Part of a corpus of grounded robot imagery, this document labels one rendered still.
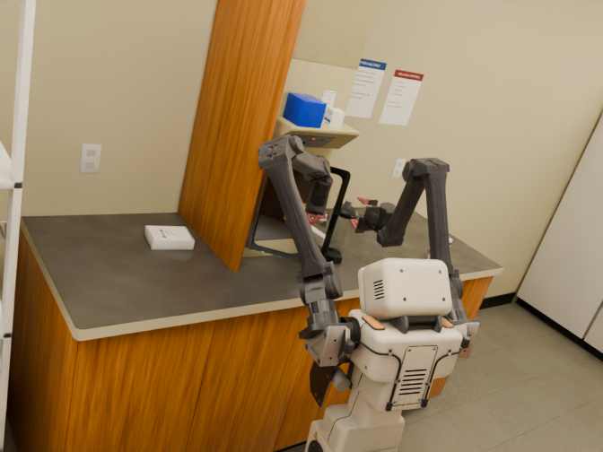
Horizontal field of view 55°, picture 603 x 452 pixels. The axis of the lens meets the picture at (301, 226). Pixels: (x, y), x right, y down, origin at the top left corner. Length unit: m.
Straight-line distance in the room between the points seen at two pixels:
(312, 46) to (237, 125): 0.38
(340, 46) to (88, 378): 1.37
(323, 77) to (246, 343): 0.98
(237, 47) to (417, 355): 1.22
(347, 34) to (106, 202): 1.12
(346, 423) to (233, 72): 1.24
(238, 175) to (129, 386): 0.79
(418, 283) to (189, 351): 0.85
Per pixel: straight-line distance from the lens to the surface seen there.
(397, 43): 2.90
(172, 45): 2.27
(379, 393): 1.54
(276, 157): 1.43
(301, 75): 2.04
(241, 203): 2.04
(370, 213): 2.21
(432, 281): 1.52
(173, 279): 2.00
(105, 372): 1.90
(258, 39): 2.00
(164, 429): 2.20
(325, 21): 2.05
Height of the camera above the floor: 1.96
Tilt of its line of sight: 23 degrees down
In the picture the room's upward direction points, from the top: 16 degrees clockwise
